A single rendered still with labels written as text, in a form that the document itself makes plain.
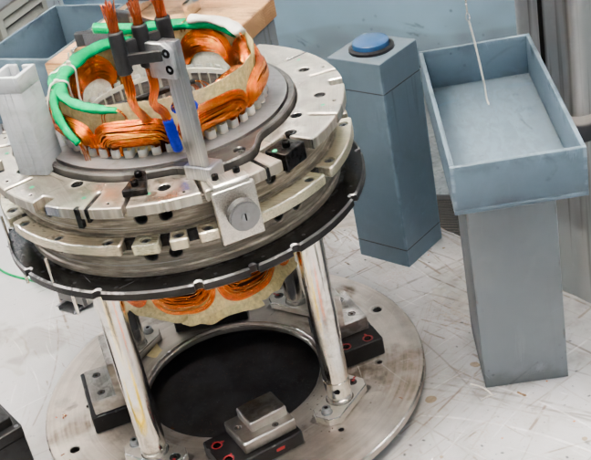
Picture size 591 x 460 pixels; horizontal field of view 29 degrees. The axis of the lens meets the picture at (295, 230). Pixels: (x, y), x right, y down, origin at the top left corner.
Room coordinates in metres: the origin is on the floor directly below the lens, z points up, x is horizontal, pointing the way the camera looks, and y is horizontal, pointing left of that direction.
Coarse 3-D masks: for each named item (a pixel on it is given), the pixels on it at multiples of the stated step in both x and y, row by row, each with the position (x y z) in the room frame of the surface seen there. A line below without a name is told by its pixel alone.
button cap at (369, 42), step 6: (360, 36) 1.17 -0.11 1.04; (366, 36) 1.16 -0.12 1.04; (372, 36) 1.16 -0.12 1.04; (378, 36) 1.15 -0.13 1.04; (384, 36) 1.15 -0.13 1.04; (354, 42) 1.15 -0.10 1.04; (360, 42) 1.15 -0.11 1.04; (366, 42) 1.14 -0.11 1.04; (372, 42) 1.14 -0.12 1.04; (378, 42) 1.14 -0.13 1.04; (384, 42) 1.14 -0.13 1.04; (354, 48) 1.15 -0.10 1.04; (360, 48) 1.14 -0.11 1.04; (366, 48) 1.13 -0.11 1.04; (372, 48) 1.13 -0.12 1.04; (378, 48) 1.13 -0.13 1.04
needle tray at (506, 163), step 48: (480, 48) 1.03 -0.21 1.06; (528, 48) 1.02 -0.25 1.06; (432, 96) 0.93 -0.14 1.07; (480, 96) 1.00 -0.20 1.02; (528, 96) 0.98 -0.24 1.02; (480, 144) 0.90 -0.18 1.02; (528, 144) 0.88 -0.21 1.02; (576, 144) 0.80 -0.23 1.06; (480, 192) 0.79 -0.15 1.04; (528, 192) 0.79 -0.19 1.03; (576, 192) 0.78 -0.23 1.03; (480, 240) 0.87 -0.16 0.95; (528, 240) 0.86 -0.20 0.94; (480, 288) 0.87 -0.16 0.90; (528, 288) 0.86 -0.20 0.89; (480, 336) 0.87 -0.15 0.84; (528, 336) 0.86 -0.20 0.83
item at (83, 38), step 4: (76, 32) 1.22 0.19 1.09; (80, 32) 1.21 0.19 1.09; (84, 32) 1.21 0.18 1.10; (88, 32) 1.21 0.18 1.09; (92, 32) 1.21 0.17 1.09; (76, 36) 1.21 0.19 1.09; (80, 36) 1.21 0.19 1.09; (84, 36) 1.21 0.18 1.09; (88, 36) 1.21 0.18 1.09; (92, 36) 1.21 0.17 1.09; (96, 36) 1.21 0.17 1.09; (100, 36) 1.21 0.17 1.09; (104, 36) 1.20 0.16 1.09; (76, 40) 1.21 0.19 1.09; (80, 40) 1.21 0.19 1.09; (84, 40) 1.21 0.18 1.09; (88, 40) 1.21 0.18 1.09; (92, 40) 1.21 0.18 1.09; (96, 40) 1.21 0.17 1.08; (80, 44) 1.21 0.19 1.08; (84, 44) 1.21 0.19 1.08; (88, 44) 1.21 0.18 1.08
